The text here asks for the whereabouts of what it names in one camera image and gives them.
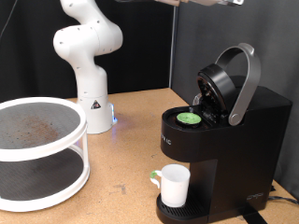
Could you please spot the black tape strip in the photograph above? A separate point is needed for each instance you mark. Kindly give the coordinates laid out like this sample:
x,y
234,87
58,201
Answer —
x,y
253,217

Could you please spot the black backdrop curtain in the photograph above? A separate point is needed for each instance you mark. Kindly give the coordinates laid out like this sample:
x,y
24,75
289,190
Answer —
x,y
25,46

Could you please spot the green reusable coffee pod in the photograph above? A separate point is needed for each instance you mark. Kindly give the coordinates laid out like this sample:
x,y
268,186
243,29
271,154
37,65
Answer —
x,y
188,118

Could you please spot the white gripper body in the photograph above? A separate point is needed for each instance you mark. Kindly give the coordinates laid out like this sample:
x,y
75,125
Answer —
x,y
205,2

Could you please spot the white two-tier turntable shelf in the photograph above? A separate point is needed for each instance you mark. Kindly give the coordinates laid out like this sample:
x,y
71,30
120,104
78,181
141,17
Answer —
x,y
31,149

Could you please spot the black Keurig coffee machine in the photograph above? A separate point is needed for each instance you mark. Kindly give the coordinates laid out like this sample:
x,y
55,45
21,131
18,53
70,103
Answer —
x,y
236,149

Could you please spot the grey partition panel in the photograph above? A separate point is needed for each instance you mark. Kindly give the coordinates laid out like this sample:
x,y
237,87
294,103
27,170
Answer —
x,y
274,37

